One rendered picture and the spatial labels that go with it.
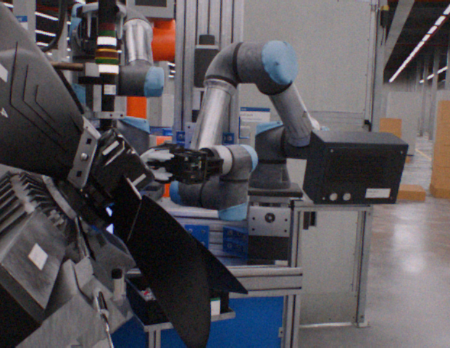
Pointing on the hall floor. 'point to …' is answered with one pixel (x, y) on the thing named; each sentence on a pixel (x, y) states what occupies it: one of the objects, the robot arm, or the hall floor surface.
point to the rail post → (292, 320)
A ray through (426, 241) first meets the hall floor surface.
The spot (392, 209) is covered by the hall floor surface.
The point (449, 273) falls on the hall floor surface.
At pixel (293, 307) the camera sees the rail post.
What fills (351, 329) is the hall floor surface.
